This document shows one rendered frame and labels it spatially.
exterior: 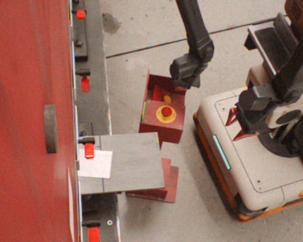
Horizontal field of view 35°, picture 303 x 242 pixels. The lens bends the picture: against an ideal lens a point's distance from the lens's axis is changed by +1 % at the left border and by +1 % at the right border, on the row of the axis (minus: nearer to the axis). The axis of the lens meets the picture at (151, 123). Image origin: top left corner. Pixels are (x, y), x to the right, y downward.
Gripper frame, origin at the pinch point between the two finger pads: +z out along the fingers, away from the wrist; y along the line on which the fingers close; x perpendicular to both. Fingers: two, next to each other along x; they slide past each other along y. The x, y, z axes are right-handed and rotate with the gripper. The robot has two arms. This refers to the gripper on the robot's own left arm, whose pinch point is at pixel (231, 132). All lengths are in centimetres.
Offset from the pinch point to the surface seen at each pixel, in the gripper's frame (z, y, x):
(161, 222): 93, -4, 36
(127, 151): 14.7, -3.1, -29.8
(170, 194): 88, -16, 44
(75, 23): 23, -62, -25
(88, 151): -7, 8, -57
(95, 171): 19.5, 0.3, -39.6
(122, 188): 17.0, 7.4, -34.2
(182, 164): 84, -30, 55
